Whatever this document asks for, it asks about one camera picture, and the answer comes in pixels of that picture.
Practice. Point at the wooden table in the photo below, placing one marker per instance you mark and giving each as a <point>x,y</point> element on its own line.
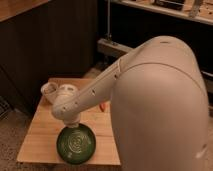
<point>39,145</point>

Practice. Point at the green ceramic bowl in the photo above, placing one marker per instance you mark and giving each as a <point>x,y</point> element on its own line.
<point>76,145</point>

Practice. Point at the wooden shelf with items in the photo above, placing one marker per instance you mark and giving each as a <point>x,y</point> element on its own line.
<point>200,11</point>

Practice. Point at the orange carrot toy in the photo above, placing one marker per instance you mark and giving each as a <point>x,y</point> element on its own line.
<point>102,107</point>

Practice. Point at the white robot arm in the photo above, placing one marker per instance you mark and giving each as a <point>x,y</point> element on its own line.
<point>158,104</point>

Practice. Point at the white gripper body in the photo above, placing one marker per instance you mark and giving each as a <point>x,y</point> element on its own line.
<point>74,125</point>

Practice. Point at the white paper cup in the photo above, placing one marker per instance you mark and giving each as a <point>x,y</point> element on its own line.
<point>49,91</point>

